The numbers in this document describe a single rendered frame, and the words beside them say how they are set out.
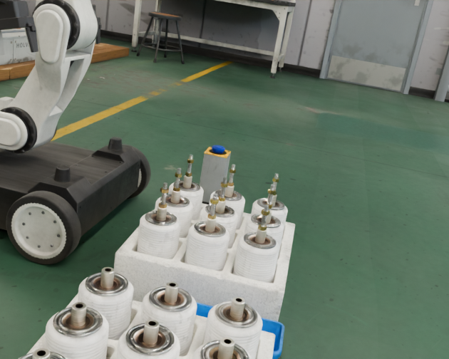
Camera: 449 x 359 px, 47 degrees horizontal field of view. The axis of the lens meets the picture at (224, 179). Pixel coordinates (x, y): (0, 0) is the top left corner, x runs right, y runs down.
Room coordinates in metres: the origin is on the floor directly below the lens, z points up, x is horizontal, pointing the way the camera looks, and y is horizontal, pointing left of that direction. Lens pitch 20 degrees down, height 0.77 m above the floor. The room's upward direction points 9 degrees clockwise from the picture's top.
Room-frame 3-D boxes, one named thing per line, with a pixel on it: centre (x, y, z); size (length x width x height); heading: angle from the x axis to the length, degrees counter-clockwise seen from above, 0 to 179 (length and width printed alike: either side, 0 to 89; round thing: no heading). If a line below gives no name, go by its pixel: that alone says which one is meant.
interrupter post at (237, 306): (0.77, -0.06, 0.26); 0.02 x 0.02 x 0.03
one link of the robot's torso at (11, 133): (1.57, 0.69, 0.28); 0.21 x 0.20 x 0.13; 80
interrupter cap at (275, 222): (1.20, -0.12, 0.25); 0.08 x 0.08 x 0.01
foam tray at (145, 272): (1.21, 0.00, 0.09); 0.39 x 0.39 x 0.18; 82
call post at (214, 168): (1.51, 0.03, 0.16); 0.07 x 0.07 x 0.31; 82
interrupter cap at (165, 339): (0.67, 0.07, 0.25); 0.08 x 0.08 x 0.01
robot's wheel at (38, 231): (1.26, 0.46, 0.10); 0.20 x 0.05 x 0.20; 80
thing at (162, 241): (1.11, 0.13, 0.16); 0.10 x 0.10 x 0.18
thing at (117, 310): (0.80, 0.18, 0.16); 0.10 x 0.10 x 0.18
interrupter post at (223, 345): (0.66, -0.04, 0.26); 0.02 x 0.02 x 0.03
